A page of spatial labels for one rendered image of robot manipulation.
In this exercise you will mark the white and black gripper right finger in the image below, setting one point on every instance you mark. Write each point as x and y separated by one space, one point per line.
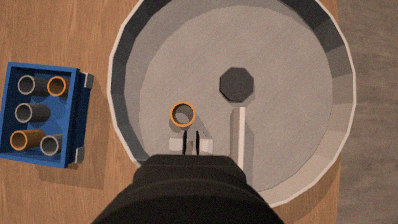
204 145

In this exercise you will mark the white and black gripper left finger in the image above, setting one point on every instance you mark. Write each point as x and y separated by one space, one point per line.
177 145

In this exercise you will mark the blue crate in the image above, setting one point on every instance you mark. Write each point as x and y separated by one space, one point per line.
72 124

